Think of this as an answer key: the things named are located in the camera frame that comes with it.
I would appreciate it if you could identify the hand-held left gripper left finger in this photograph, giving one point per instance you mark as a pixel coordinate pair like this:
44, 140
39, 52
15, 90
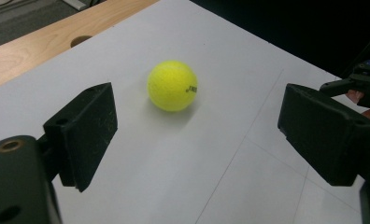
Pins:
86, 133

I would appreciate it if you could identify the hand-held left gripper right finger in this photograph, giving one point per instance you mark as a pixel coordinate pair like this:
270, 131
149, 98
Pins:
326, 137

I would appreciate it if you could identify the yellow tennis ball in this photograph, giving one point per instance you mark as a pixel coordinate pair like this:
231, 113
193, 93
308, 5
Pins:
170, 85

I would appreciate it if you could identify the wooden table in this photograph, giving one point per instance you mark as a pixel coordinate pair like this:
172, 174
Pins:
33, 46

